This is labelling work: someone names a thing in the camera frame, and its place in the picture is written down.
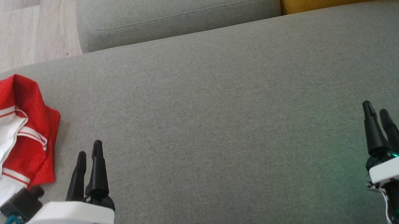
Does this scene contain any red jersey with white panel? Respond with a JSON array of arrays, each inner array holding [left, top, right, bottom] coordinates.
[[0, 69, 70, 193]]

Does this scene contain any large grey sofa seat cushion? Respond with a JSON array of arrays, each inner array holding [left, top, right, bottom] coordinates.
[[0, 0, 399, 224]]

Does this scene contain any small grey sofa seat cushion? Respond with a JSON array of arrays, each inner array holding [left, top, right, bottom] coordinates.
[[74, 0, 284, 54]]

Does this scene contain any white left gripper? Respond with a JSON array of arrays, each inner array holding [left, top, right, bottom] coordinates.
[[10, 139, 117, 224]]

